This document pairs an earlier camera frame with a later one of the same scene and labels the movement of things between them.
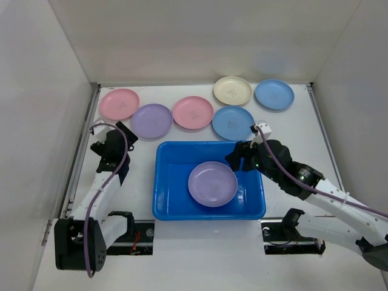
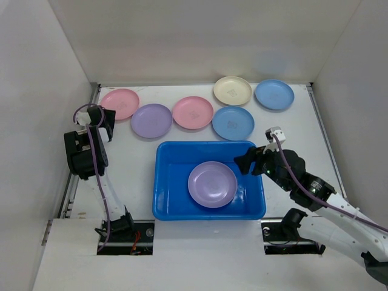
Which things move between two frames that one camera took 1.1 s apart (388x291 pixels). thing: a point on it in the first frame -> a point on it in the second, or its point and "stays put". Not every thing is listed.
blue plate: [274, 94] stays put
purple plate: [212, 183] stays put
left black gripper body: [100, 147] -> [110, 119]
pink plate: [119, 104] stays put
